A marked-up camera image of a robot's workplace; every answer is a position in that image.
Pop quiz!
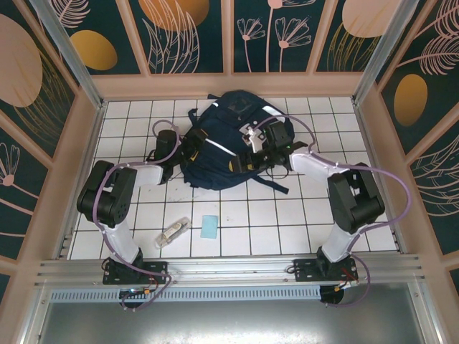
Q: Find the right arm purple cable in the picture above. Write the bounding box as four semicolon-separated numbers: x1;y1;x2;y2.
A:
250;114;412;309

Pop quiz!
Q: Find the navy blue backpack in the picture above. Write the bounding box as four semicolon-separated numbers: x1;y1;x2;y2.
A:
179;89;297;195

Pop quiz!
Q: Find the left aluminium corner post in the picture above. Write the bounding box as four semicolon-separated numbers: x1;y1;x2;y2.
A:
28;0;108;110

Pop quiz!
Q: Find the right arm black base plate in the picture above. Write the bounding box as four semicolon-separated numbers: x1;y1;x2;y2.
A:
293;258;359;284

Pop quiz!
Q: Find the right aluminium corner post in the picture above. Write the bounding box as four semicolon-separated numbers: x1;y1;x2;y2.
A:
351;0;430;105

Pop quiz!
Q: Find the right table side rail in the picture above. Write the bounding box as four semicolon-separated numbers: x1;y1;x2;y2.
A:
351;100;408;256

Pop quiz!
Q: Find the grey metal sheet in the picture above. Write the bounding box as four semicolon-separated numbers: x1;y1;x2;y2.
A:
21;282;442;344

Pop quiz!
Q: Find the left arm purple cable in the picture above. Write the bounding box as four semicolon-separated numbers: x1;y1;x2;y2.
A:
92;119;180;312

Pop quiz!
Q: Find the aluminium corner post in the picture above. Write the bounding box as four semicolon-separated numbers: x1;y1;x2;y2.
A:
28;0;108;110
351;0;430;105

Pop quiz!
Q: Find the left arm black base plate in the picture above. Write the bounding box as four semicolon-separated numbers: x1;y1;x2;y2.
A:
103;260;169;286

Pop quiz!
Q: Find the left table side rail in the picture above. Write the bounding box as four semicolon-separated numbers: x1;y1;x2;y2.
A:
55;102;108;259

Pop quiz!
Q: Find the grey slotted cable duct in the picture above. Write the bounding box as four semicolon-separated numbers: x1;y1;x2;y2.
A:
48;286;322;304

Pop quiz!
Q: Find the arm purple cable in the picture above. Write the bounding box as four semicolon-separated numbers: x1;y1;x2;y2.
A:
250;114;412;309
92;119;180;312

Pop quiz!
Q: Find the clear plastic stationery case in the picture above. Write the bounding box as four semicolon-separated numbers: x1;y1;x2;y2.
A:
156;216;193;248

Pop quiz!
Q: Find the aluminium mounting rail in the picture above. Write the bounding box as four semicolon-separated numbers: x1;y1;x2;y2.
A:
34;253;426;287

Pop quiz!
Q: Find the table side rail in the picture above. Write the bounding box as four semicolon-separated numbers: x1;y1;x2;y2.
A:
55;102;108;259
351;100;408;256

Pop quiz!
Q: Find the light blue sticky note pad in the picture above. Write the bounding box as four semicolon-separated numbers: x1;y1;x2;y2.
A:
200;214;219;239

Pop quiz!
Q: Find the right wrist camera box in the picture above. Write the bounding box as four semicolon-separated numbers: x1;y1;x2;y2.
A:
242;124;268;152

